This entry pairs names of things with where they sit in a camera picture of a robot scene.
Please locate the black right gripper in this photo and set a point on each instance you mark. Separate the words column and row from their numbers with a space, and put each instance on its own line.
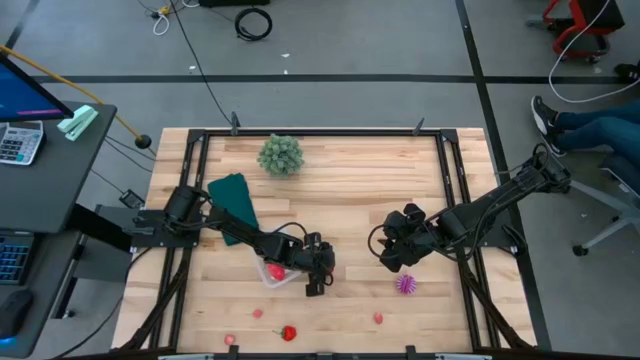
column 415, row 232

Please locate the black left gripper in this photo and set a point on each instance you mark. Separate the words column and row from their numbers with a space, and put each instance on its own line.
column 317, row 257

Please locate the red tomato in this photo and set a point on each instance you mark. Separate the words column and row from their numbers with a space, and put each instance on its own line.
column 276, row 273

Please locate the purple spiky ball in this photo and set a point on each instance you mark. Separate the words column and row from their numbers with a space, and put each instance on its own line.
column 406, row 284

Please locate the red produce with green stem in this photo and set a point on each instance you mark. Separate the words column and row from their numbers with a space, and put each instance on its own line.
column 289, row 333

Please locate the small pink candy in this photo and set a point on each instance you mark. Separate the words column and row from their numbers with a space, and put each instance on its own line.
column 378, row 318
column 230, row 340
column 257, row 314

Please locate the small pink candy bottom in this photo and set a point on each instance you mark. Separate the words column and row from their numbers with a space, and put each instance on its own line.
column 230, row 340

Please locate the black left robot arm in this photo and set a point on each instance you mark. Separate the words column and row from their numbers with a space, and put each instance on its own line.
column 250, row 237

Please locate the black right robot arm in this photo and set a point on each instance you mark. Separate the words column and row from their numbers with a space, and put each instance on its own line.
column 480, row 210

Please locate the clear plastic tupperware container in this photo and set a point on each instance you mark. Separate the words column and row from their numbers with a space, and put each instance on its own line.
column 289, row 278

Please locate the dark green cloth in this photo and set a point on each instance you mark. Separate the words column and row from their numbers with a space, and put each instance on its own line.
column 232, row 197

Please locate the green succulent plant in pot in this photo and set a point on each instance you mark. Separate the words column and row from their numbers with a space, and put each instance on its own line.
column 280, row 156

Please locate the black power adapter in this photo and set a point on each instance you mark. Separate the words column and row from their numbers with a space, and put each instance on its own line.
column 132, row 199

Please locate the grey office chair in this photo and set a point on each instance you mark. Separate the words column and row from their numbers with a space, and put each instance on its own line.
column 597, row 194

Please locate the person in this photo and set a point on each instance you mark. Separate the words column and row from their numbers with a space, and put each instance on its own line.
column 600, row 130

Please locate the black lower desk shelf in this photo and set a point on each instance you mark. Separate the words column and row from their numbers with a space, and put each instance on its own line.
column 47, row 280

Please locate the black desk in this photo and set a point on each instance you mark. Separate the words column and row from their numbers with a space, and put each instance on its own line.
column 60, row 185

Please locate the person's foot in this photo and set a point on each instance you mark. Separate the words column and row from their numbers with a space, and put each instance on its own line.
column 627, row 72

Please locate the mint green stapler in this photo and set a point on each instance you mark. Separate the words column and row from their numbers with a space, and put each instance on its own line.
column 77, row 122

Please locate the black computer mouse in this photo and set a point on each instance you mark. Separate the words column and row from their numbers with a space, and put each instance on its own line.
column 14, row 312

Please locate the black keyboard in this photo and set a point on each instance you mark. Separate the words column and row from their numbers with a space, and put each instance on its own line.
column 12, row 260

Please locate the red and black cart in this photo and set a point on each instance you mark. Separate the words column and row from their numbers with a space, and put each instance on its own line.
column 600, row 15

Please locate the yellow plug connector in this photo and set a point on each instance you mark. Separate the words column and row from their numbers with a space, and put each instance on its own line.
column 164, row 10

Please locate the grey calculator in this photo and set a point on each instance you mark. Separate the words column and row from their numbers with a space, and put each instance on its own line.
column 20, row 142

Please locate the computer monitor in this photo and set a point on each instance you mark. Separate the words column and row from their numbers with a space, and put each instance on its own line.
column 25, row 97

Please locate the black aluminium table frame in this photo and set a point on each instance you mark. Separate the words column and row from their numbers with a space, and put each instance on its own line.
column 325, row 132

